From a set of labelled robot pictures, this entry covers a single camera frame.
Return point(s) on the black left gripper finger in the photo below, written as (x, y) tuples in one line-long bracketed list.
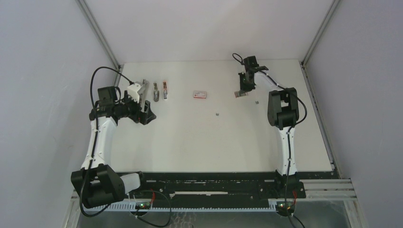
[(145, 118), (147, 107)]

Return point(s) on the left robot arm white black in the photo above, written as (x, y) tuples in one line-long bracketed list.
[(96, 182)]

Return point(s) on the right aluminium frame post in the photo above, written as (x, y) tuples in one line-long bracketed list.
[(321, 30)]

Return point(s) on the aluminium front rail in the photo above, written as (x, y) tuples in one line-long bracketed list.
[(327, 188)]

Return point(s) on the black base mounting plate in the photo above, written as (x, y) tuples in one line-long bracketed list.
[(163, 201)]

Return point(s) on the beige small stapler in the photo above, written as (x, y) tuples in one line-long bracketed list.
[(156, 92)]

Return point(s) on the grey staple box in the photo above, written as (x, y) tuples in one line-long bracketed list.
[(240, 93)]

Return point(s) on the black and grey large stapler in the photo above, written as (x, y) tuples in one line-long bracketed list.
[(144, 91)]

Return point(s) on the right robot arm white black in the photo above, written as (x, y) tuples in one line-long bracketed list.
[(282, 113)]

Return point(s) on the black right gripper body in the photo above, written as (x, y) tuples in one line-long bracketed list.
[(245, 85)]

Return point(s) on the red white staple box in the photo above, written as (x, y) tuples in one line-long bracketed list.
[(200, 94)]

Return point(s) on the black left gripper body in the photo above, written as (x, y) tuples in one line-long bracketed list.
[(132, 109)]

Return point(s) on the aluminium frame corner post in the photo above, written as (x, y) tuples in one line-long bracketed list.
[(89, 16)]

